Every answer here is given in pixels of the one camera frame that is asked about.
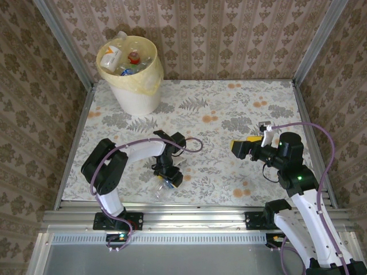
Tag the blue Pocari label bottle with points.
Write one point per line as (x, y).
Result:
(160, 191)

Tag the cream plastic bin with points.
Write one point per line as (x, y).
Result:
(137, 100)

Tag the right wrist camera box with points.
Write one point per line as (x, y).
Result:
(267, 137)

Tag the white label orange V bottle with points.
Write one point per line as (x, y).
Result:
(110, 58)

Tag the yellow plastic bin liner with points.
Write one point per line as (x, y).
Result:
(149, 77)

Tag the blue label blue cap bottle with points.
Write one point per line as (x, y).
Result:
(125, 73)

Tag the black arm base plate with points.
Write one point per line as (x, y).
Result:
(252, 220)
(137, 220)

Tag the aluminium frame post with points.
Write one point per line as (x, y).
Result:
(53, 23)
(325, 28)

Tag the black connector with LED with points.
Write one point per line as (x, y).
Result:
(114, 237)

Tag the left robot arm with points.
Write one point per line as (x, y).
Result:
(103, 169)

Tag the grey metal panel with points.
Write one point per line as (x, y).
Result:
(186, 260)

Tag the floral table cover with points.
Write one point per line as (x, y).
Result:
(212, 189)

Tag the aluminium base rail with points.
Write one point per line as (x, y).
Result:
(195, 217)

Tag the red collar purple cap bottle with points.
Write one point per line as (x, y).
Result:
(133, 58)

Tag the aluminium frame rail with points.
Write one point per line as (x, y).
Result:
(83, 114)
(307, 114)

